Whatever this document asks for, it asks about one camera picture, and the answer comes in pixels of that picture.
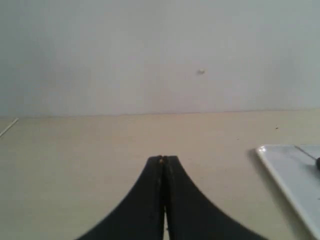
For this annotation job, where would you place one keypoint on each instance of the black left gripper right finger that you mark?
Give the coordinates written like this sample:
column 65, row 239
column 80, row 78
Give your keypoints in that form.
column 191, row 215

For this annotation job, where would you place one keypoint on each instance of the thin metal skewer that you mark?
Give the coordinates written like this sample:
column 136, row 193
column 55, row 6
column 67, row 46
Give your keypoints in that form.
column 304, row 152

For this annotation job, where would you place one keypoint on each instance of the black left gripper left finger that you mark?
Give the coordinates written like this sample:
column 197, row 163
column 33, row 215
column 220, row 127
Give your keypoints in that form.
column 140, row 215

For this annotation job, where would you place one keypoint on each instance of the white rectangular plastic tray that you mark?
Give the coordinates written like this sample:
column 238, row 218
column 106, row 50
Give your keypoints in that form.
column 298, row 177

